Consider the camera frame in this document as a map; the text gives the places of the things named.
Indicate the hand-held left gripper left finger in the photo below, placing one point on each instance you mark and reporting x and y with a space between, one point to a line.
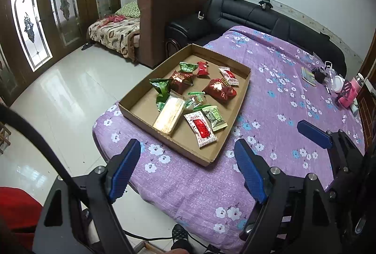
124 171

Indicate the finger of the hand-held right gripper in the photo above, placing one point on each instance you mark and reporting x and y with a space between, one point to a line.
314 133

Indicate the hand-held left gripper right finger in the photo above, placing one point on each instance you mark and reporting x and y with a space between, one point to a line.
251 171

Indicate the pale green candy packet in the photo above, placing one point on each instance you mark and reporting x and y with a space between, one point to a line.
214 117

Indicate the white red-label snack packet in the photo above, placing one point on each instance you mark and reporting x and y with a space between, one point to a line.
201 129

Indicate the shallow cardboard box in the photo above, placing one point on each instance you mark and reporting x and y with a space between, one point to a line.
147 107

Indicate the clear cracker packet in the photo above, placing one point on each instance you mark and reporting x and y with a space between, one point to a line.
170 117

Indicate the dark red snack packet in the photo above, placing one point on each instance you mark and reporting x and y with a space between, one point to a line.
182 79
220 91

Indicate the green yellow-label snack packet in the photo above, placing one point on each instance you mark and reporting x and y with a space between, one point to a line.
160 89

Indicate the small green candy packet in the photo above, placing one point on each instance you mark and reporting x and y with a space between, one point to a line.
196 95
190 104

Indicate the small white red-print packet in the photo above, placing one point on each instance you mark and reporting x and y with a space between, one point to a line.
229 74

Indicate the red figure-print snack packet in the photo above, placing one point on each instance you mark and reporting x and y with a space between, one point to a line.
202 68

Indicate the large green pea packet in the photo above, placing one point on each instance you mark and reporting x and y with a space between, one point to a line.
188 67

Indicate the black pen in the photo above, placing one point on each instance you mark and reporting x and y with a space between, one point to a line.
328 90

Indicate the white rolled cloth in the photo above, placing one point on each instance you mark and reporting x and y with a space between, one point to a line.
354 108

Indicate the black phone stand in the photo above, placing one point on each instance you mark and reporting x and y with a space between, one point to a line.
343 94

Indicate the white container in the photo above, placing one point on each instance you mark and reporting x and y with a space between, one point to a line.
337 83

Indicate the thin book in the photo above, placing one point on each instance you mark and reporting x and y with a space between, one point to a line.
308 76

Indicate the pink knit-sleeved bottle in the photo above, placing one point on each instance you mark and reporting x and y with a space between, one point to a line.
354 88

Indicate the wooden cabinet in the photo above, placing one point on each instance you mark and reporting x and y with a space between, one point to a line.
368 101

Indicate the red garment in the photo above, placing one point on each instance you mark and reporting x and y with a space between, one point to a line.
17 208

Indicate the wooden stool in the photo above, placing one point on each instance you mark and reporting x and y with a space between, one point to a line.
3 136

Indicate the black slippers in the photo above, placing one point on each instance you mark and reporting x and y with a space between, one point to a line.
86 47

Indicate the black leather sofa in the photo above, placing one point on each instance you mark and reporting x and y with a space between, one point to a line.
249 16

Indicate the floral printed blanket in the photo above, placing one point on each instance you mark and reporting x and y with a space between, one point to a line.
114 33

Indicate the red crumpled cloth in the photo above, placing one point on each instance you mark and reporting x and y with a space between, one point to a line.
113 18

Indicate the brown sofa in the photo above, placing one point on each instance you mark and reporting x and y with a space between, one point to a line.
164 22

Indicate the green patterned pillow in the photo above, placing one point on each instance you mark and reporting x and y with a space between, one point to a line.
127 8

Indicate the small white clip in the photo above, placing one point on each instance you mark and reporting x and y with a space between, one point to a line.
200 15

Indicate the wooden glass-panel door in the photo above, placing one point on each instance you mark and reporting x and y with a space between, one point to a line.
44 22

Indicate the curved wooden chair frame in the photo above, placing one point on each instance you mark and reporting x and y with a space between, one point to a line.
171 47

